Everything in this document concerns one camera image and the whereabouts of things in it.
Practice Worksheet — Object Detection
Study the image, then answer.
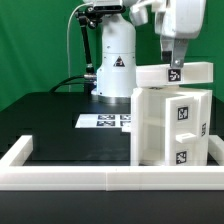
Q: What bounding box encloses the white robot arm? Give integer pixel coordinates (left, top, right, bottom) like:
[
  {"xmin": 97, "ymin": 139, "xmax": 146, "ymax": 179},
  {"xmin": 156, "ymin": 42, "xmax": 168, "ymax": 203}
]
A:
[{"xmin": 83, "ymin": 0, "xmax": 206, "ymax": 103}]

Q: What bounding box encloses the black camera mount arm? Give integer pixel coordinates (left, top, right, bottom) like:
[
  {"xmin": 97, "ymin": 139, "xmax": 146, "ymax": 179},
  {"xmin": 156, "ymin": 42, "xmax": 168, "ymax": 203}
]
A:
[{"xmin": 75, "ymin": 11, "xmax": 101, "ymax": 74}]

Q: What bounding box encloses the black camera on mount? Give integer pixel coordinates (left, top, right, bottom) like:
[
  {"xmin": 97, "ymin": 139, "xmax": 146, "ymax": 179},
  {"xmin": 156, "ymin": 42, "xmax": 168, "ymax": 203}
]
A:
[{"xmin": 87, "ymin": 5, "xmax": 126, "ymax": 14}]

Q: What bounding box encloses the white cabinet body box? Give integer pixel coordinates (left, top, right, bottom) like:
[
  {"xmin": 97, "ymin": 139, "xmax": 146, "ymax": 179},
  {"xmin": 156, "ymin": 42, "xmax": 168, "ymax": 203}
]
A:
[{"xmin": 130, "ymin": 87, "xmax": 212, "ymax": 166}]

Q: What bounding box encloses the white block with markers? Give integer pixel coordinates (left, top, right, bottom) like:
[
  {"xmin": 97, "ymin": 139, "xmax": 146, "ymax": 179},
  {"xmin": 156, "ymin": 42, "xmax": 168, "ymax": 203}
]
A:
[{"xmin": 136, "ymin": 62, "xmax": 213, "ymax": 88}]

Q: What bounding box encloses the white cable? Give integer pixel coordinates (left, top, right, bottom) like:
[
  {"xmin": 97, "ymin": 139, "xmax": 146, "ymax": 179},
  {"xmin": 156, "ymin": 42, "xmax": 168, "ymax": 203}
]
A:
[{"xmin": 66, "ymin": 3, "xmax": 88, "ymax": 93}]

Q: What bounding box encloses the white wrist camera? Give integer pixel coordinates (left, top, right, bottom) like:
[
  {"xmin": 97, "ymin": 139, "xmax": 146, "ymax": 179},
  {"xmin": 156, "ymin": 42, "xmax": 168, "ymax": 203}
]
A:
[{"xmin": 129, "ymin": 0, "xmax": 156, "ymax": 26}]

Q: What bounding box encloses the white U-shaped border frame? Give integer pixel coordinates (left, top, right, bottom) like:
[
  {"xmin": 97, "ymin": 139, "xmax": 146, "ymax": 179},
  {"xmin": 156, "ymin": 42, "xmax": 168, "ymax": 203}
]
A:
[{"xmin": 0, "ymin": 135, "xmax": 224, "ymax": 191}]

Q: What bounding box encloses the black cable bundle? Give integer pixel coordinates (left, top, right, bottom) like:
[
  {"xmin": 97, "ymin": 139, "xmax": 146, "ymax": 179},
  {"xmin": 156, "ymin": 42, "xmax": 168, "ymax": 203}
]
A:
[{"xmin": 49, "ymin": 75, "xmax": 98, "ymax": 93}]

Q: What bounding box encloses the white flat marker plate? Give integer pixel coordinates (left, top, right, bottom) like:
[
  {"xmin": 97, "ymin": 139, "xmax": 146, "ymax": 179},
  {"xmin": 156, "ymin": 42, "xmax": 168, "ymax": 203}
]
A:
[{"xmin": 75, "ymin": 114, "xmax": 131, "ymax": 128}]

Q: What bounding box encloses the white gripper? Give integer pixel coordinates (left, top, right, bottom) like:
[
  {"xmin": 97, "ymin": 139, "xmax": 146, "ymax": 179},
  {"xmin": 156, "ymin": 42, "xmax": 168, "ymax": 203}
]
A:
[{"xmin": 155, "ymin": 0, "xmax": 206, "ymax": 68}]

